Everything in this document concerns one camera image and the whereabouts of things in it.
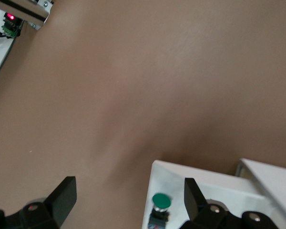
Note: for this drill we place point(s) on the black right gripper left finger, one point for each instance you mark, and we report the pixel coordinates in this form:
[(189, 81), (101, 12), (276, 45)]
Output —
[(59, 205)]

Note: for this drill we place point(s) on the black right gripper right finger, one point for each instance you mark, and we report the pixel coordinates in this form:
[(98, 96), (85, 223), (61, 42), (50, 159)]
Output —
[(196, 205)]

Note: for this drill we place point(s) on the white plastic drawer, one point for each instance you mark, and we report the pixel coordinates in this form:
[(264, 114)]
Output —
[(176, 181)]

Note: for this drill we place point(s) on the green push button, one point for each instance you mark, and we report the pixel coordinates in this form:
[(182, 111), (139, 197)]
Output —
[(160, 200)]

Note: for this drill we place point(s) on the white drawer cabinet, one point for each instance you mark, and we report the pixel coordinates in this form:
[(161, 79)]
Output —
[(276, 181)]

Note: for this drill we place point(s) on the circuit board with red light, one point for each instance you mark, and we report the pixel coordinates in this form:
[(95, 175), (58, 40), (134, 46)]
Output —
[(10, 26)]

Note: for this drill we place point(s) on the aluminium camera post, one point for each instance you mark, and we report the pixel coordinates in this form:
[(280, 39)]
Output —
[(26, 10)]

